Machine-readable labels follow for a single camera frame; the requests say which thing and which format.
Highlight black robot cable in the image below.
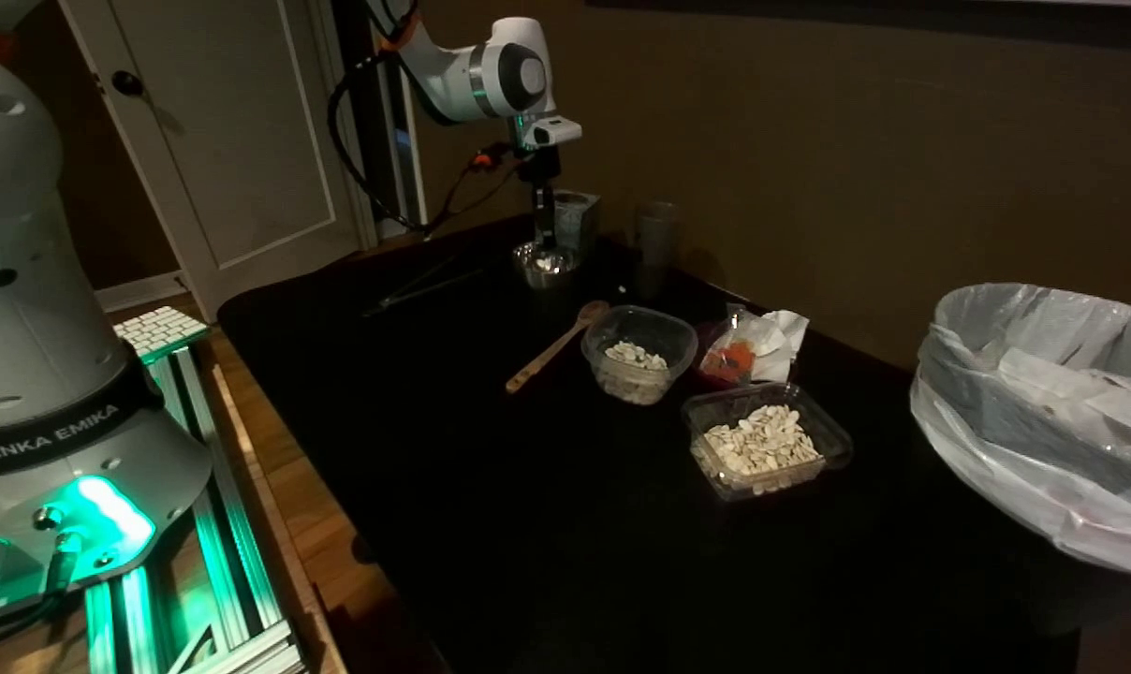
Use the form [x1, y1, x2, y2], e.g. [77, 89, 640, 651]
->
[324, 0, 522, 240]

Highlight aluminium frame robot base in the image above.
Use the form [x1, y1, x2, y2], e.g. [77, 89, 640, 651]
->
[0, 326, 344, 674]

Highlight white keyboard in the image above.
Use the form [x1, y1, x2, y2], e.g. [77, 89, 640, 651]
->
[117, 306, 205, 356]

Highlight bin with white liner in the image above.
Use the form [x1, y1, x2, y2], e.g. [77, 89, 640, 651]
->
[911, 280, 1131, 575]

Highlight metal tongs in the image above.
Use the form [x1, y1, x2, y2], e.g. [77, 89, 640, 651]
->
[363, 269, 484, 319]

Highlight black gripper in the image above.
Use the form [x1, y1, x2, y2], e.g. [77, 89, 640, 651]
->
[518, 145, 560, 245]

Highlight round clear plastic container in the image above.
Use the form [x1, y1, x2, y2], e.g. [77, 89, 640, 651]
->
[580, 303, 698, 410]

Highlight white door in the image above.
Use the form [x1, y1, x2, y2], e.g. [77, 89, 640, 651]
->
[59, 0, 373, 319]

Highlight dark drinking glass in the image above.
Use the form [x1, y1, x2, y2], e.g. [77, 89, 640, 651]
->
[637, 203, 685, 299]

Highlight white and orange wrapper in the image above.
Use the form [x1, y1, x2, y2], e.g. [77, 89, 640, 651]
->
[701, 303, 808, 385]

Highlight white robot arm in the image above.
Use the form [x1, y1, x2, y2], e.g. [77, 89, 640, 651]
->
[0, 65, 208, 622]

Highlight small grey box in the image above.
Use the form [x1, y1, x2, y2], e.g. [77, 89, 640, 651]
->
[553, 190, 598, 255]

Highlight wooden spoon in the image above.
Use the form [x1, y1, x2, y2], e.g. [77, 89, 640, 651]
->
[507, 299, 612, 393]

